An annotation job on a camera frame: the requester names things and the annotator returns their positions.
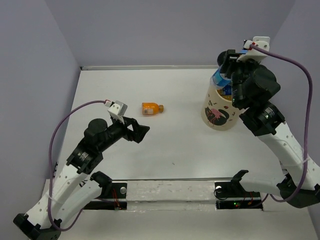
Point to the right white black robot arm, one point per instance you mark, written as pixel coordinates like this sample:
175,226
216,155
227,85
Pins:
253,85

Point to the orange juice bottle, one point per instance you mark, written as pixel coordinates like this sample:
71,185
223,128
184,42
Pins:
151,108

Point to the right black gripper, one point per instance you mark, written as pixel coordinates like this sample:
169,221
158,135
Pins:
230,58

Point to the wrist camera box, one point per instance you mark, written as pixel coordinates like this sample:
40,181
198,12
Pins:
117,111
255,49

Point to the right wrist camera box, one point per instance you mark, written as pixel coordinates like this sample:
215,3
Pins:
255,49

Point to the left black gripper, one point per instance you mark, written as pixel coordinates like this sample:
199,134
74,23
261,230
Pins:
139,131

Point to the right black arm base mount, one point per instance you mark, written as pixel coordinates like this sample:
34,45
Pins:
230,199

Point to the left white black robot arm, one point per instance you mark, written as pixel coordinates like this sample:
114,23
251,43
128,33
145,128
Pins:
77,184

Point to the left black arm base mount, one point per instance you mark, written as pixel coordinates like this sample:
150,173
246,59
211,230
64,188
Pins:
114,199

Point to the cream bin with black ears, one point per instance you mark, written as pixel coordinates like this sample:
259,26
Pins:
217,111

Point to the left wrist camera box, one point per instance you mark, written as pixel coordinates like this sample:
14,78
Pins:
117,111

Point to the upright-lying blue label water bottle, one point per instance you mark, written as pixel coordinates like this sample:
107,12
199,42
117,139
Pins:
219,80

